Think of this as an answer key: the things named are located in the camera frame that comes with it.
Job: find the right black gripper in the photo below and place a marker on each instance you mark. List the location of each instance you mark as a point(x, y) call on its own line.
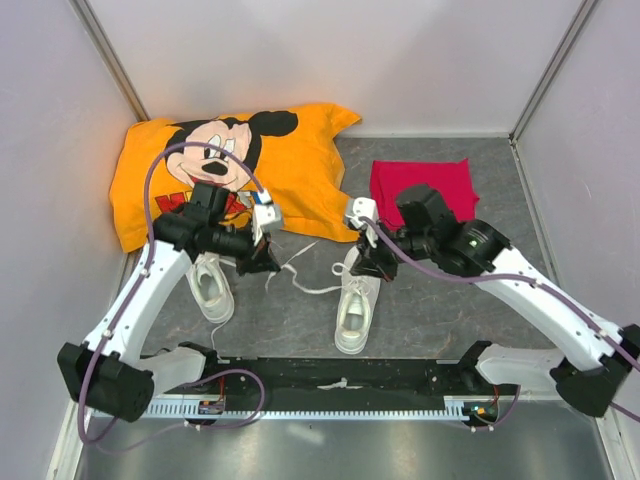
point(371, 260)

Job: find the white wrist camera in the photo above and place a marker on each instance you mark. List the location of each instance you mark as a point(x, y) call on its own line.
point(265, 219)
point(359, 212)

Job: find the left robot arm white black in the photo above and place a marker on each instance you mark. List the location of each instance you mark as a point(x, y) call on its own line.
point(106, 372)

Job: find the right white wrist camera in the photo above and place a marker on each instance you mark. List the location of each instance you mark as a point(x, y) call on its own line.
point(359, 212)

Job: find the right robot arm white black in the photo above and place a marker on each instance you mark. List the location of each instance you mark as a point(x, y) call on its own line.
point(591, 357)

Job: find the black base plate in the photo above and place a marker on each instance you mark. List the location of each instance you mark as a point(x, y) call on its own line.
point(344, 382)

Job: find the red folded cloth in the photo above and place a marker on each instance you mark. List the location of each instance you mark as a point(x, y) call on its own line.
point(452, 180)

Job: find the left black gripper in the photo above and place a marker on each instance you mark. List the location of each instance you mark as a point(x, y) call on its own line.
point(259, 258)

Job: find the orange Mickey Mouse pillow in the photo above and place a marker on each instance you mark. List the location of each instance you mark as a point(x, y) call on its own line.
point(289, 152)

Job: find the slotted aluminium cable duct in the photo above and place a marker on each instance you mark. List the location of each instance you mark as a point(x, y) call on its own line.
point(204, 408)

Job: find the white sneaker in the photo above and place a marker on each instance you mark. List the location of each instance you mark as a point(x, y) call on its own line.
point(357, 302)
point(211, 291)

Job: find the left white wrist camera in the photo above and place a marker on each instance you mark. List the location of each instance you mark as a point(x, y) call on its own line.
point(265, 219)

